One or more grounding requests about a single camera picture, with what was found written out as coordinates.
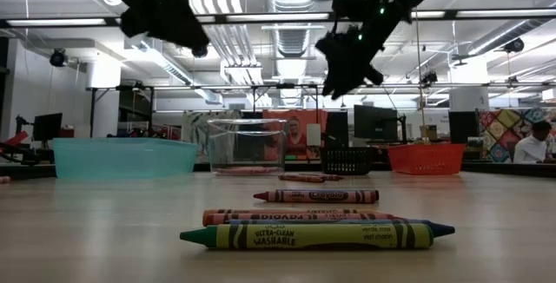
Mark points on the colourful patchwork quilt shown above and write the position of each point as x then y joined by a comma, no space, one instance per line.
499,135

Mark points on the red mesh basket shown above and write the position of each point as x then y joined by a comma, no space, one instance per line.
425,159

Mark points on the black overhead beam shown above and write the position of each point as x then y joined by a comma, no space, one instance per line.
269,15

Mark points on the black mesh basket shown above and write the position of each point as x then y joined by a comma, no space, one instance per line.
347,161

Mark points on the black ceiling spotlight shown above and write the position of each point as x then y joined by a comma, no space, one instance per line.
514,45
58,58
200,53

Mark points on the black background rig frame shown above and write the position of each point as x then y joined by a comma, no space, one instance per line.
278,86

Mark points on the teal plastic bin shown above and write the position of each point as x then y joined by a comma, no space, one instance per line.
121,159

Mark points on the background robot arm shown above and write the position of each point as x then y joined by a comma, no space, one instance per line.
19,144

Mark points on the person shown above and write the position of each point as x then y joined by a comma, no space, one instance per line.
532,148
296,137

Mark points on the green crayon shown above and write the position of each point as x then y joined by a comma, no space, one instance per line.
304,236

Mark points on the cardboard box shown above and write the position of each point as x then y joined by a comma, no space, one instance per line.
430,132

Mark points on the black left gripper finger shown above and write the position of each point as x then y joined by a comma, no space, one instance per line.
195,40

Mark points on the orange cloth panel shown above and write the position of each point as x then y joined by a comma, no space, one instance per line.
315,116

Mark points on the silver ventilation duct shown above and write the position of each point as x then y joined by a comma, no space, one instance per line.
292,42

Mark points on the clear plastic bin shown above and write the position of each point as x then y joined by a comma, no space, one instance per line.
247,144

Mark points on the black monitor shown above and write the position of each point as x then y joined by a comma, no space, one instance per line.
375,122
338,129
48,127
462,127

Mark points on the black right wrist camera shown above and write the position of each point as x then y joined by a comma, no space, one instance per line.
352,1

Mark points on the blue crayon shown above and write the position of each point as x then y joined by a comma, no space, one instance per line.
441,229

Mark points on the thin metal pole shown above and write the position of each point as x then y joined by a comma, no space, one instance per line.
424,113

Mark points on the white leaf-pattern cloth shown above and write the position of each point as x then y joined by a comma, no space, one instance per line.
197,129

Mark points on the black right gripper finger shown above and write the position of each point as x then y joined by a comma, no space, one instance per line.
347,81

